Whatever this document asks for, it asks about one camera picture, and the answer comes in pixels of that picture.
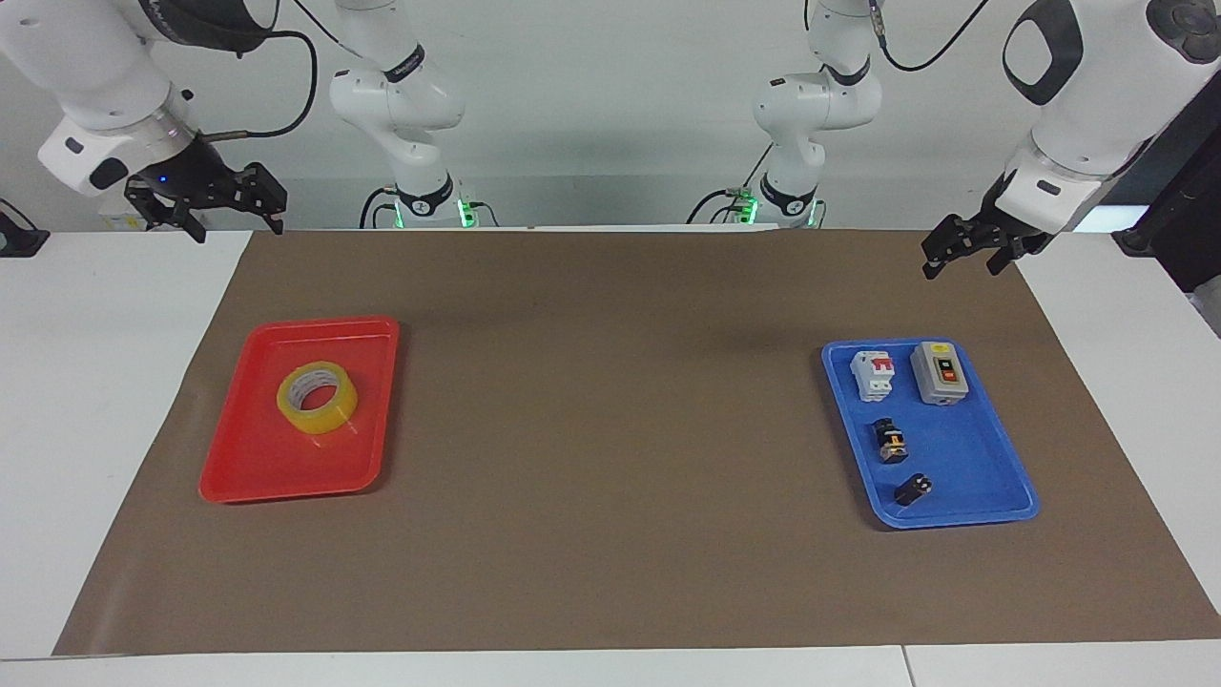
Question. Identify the red plastic tray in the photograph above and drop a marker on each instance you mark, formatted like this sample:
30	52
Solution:
286	468

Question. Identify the white circuit breaker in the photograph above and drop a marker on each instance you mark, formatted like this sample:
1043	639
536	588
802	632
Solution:
873	377

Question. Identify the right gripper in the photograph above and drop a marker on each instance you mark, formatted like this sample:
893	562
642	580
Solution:
186	172

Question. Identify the black and brass component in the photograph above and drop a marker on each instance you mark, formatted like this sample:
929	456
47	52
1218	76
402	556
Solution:
891	441

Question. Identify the grey push-button switch box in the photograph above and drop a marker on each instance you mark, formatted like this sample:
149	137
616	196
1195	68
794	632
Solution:
940	374

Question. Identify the yellow tape roll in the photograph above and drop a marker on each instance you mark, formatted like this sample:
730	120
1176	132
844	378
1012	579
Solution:
329	412

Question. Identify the blue plastic tray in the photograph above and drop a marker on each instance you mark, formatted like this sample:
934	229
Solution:
963	468

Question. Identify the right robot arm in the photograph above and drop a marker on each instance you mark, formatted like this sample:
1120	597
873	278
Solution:
105	67

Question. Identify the small black connector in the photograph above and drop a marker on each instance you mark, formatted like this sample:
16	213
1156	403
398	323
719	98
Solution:
913	489

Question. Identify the black stand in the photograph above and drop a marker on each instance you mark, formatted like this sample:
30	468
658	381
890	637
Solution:
1183	210
19	239

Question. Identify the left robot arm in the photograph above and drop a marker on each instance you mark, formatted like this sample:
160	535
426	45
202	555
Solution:
1097	86

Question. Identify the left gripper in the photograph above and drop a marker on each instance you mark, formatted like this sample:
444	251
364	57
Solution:
1006	218

